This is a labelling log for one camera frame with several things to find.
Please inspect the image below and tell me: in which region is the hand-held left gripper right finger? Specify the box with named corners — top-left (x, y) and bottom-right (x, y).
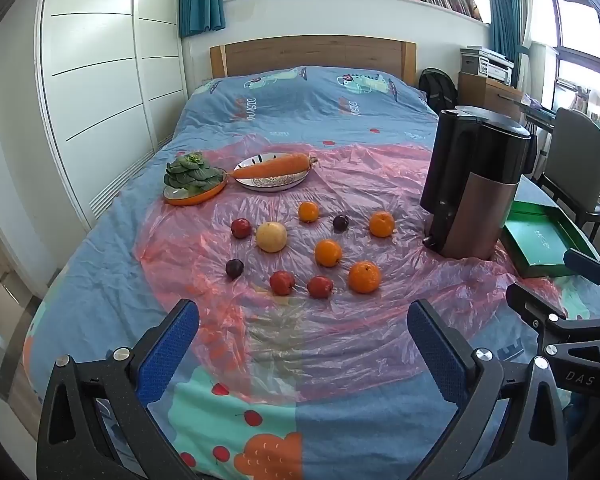
top-left (406, 298), bottom-right (568, 480)

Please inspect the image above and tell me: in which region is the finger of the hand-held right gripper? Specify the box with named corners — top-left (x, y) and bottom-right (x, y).
top-left (563, 248), bottom-right (600, 306)
top-left (506, 282), bottom-right (600, 357)

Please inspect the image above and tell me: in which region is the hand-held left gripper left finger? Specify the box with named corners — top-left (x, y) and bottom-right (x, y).
top-left (36, 298), bottom-right (201, 480)

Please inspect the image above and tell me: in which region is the green tray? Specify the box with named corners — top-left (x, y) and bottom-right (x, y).
top-left (500, 199), bottom-right (600, 279)

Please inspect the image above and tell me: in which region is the yellow pear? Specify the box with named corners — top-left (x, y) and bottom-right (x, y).
top-left (255, 220), bottom-right (288, 254)

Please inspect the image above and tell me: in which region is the grey chair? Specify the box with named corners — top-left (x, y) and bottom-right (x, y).
top-left (536, 107), bottom-right (600, 241)

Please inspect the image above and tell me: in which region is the black and steel jug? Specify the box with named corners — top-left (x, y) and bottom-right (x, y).
top-left (419, 106), bottom-right (532, 261)

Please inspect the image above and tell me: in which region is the orange plate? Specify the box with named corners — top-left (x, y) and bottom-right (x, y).
top-left (162, 172), bottom-right (228, 207)

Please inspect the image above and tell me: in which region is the green bok choy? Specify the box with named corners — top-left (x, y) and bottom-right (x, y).
top-left (164, 152), bottom-right (226, 195)

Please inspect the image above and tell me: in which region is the pink plastic sheet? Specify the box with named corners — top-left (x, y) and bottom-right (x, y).
top-left (137, 137), bottom-right (566, 403)

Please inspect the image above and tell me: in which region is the white patterned plate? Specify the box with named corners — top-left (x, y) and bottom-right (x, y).
top-left (233, 154), bottom-right (311, 193)

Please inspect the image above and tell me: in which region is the wooden drawer cabinet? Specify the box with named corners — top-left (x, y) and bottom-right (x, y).
top-left (457, 71), bottom-right (526, 121)

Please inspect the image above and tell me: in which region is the carrot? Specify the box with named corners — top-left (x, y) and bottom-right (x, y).
top-left (228, 152), bottom-right (320, 181)

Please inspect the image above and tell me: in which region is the white printer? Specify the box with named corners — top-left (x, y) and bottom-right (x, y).
top-left (460, 46), bottom-right (515, 86)

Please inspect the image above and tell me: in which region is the black backpack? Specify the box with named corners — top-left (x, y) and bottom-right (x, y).
top-left (419, 67), bottom-right (458, 113)

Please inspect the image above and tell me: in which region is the window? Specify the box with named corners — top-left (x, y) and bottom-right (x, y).
top-left (530, 0), bottom-right (600, 126)

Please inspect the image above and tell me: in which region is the white wardrobe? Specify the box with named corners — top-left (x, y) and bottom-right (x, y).
top-left (35, 0), bottom-right (188, 221)

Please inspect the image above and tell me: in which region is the wooden headboard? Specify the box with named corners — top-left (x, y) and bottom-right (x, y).
top-left (209, 35), bottom-right (417, 83)

